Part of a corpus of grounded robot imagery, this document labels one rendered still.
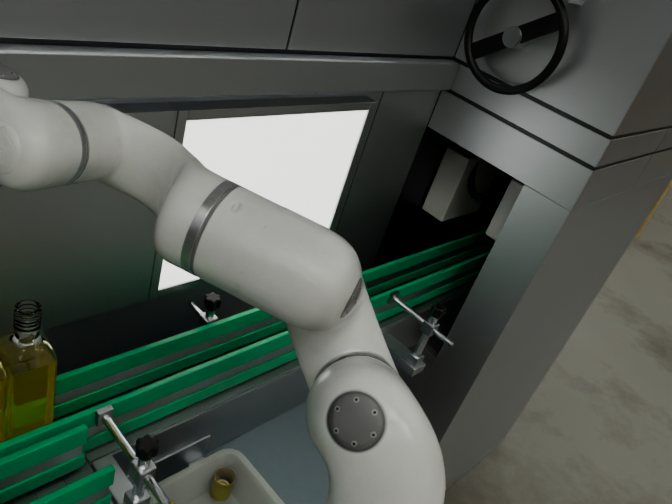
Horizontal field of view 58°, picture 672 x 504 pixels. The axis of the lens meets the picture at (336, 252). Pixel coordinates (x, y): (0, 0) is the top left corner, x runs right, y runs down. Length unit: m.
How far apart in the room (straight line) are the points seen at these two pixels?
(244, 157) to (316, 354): 0.51
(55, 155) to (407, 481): 0.37
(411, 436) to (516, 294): 0.95
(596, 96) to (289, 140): 0.57
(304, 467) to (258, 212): 0.76
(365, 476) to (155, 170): 0.34
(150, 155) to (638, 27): 0.88
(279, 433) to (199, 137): 0.58
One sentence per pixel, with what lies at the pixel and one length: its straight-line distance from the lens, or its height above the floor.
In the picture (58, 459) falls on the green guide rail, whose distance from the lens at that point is 0.92.
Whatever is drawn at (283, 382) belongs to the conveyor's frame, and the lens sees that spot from 1.15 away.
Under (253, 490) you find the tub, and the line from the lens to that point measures 1.04.
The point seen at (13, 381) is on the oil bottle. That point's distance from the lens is 0.82.
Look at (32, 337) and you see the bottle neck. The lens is 0.80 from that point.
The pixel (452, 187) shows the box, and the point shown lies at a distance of 1.54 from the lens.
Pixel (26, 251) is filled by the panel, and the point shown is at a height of 1.13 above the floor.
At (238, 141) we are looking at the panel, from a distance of 0.98.
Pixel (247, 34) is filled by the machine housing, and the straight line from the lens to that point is 0.95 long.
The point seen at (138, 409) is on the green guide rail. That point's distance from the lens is 0.97.
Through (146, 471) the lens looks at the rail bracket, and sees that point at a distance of 0.85.
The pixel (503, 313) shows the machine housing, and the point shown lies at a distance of 1.39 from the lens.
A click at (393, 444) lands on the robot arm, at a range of 0.43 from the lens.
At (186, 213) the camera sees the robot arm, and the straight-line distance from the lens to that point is 0.48.
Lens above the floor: 1.65
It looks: 31 degrees down
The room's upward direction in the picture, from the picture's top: 19 degrees clockwise
